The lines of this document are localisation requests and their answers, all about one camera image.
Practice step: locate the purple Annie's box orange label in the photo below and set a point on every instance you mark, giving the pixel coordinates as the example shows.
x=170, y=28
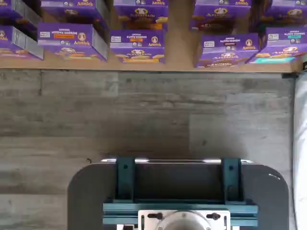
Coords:
x=64, y=36

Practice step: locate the wooden shelf board with Annie's boxes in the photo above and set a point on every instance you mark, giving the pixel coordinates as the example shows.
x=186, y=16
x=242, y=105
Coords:
x=180, y=48

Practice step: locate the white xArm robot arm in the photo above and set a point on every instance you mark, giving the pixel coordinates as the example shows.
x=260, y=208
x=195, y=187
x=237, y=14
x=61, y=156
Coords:
x=184, y=222

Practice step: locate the purple Annie's box teal label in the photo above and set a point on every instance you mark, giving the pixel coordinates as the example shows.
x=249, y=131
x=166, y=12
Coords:
x=280, y=40

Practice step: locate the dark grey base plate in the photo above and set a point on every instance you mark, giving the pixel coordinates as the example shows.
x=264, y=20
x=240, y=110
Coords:
x=91, y=191

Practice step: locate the purple Annie's snack box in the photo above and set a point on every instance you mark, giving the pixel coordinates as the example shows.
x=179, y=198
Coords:
x=141, y=14
x=220, y=14
x=69, y=9
x=9, y=12
x=283, y=12

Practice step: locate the purple Annie's box pink label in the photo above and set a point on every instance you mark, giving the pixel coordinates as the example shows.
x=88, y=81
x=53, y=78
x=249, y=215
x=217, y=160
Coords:
x=9, y=38

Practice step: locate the teal metal base frame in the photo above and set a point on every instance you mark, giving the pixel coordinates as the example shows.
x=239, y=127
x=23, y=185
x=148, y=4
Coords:
x=124, y=182

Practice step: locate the purple Annie's box brown label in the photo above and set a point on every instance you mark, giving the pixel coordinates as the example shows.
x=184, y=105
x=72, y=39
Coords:
x=227, y=48

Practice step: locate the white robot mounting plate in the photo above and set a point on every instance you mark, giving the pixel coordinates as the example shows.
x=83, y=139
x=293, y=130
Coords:
x=148, y=220

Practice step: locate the white curtain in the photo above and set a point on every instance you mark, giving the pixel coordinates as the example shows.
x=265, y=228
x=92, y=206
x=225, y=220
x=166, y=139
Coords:
x=301, y=143

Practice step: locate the purple Annie's box yellow label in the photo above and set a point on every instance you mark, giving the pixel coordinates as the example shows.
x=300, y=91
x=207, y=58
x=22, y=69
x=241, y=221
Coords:
x=136, y=43

